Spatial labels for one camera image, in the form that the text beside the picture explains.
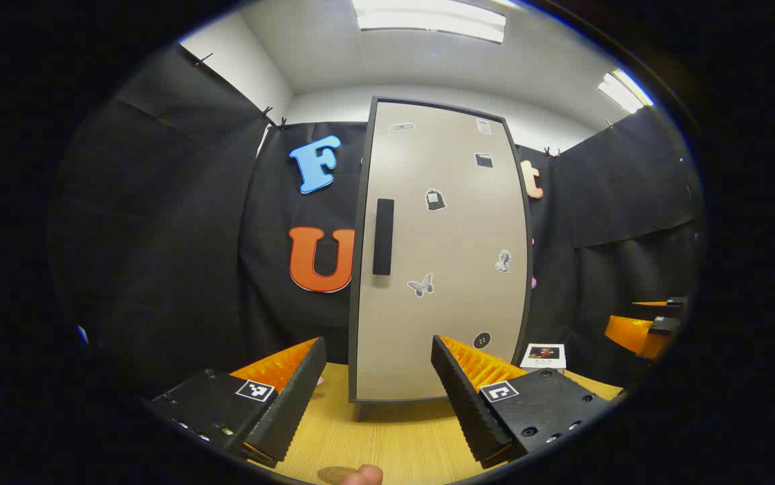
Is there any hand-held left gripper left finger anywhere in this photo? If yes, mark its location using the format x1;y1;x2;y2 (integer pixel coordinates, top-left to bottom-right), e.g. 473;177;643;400
148;335;328;469

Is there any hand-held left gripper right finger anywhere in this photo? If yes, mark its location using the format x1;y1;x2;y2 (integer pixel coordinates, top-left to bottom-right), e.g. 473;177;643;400
431;335;614;470

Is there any round brown coaster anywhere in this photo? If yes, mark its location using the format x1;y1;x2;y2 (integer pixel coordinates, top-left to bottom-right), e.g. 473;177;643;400
317;466;361;485

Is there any beige cabinet door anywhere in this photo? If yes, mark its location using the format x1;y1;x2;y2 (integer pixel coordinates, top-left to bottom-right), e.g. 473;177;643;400
354;101;530;402

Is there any dark grey cabinet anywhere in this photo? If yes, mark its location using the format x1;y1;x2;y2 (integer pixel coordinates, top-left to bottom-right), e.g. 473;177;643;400
348;96;534;422

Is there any white photo card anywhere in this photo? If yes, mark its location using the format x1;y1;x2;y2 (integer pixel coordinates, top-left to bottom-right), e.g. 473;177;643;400
520;343;567;370

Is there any black backdrop cloth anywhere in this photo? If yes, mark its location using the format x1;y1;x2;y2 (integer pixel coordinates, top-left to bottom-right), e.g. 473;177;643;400
47;44;705;405

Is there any small ceiling light panel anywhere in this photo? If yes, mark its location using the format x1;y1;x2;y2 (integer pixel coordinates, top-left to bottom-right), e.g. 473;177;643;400
598;69;654;114

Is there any large ceiling light panel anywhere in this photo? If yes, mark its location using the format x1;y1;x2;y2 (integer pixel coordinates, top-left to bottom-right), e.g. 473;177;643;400
350;0;507;44

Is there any black door handle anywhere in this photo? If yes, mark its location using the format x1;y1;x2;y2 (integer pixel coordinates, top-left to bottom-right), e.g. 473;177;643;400
372;198;395;276

